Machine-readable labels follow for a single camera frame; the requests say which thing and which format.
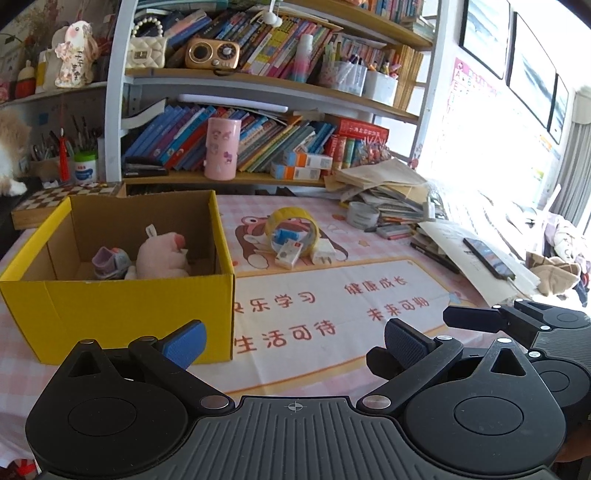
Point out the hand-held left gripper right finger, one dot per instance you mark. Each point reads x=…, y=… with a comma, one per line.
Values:
x=406, y=344

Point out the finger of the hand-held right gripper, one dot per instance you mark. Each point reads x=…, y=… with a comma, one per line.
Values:
x=471, y=319

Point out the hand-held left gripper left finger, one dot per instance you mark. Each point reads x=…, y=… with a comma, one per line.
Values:
x=184, y=344

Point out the yellow cardboard box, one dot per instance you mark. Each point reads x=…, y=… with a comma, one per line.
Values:
x=115, y=314

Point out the pink plush toy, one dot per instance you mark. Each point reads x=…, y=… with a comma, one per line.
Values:
x=161, y=254

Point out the blue purple toy truck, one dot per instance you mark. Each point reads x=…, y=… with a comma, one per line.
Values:
x=111, y=263

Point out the white charger plug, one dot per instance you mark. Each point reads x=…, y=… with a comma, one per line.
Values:
x=323, y=253

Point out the white blue small carton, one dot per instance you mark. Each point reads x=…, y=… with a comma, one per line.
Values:
x=291, y=254

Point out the blue plastic bag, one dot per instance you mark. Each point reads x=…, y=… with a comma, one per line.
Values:
x=280, y=237

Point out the yellow tape roll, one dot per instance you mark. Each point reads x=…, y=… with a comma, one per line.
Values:
x=277, y=219

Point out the pink checked cloth desktop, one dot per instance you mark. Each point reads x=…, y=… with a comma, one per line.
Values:
x=27, y=383

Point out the loose white papers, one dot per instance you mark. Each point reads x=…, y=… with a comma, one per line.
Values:
x=457, y=258

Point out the black smartphone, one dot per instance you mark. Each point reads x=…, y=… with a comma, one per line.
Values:
x=489, y=257

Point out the heap of clothes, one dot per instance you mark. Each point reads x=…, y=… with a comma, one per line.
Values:
x=558, y=263

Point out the pile of papers and booklets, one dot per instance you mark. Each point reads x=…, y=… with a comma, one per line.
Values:
x=383, y=184

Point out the grey curtain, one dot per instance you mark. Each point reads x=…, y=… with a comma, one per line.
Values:
x=575, y=175

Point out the black stapler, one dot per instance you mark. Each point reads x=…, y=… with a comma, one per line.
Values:
x=143, y=167

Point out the wooden chessboard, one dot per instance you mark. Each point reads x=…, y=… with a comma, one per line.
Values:
x=55, y=198

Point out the pink cylindrical cup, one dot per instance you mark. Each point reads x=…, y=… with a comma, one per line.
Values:
x=222, y=150

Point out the white jar with green lid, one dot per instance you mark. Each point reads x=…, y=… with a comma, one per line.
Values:
x=86, y=170

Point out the orange white small box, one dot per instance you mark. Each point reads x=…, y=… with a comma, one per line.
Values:
x=314, y=160
x=295, y=173

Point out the row of leaning books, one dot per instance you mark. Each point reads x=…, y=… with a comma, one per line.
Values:
x=184, y=134

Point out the red boxed dictionary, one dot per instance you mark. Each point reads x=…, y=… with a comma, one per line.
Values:
x=360, y=138

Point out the red tassel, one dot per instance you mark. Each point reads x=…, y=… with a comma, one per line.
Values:
x=64, y=161

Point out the small framed picture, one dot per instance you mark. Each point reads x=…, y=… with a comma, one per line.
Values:
x=558, y=108

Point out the holder with brushes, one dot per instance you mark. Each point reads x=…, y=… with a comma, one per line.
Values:
x=46, y=152

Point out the white storage box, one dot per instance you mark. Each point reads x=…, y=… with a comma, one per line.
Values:
x=381, y=88

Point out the medium framed picture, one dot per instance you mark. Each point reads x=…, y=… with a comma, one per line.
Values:
x=531, y=69

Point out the orange white fluffy cat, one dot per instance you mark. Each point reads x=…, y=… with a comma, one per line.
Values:
x=11, y=152

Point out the white bookshelf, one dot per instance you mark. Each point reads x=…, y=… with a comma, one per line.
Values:
x=115, y=92

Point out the clear pen container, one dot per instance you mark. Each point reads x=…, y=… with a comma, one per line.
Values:
x=344, y=78

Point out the large framed picture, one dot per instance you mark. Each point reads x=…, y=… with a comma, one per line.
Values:
x=485, y=32

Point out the gold retro radio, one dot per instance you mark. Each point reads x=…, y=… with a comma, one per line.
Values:
x=212, y=54

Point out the white quilted handbag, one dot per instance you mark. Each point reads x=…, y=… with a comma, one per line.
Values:
x=147, y=53

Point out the red white figurine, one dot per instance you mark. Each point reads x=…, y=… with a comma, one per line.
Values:
x=26, y=81

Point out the pink white rabbit doll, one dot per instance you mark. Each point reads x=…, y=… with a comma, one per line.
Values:
x=74, y=55

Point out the row of upright books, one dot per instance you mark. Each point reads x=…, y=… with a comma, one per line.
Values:
x=258, y=41

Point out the pink wall poster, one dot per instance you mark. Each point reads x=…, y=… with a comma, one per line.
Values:
x=471, y=87

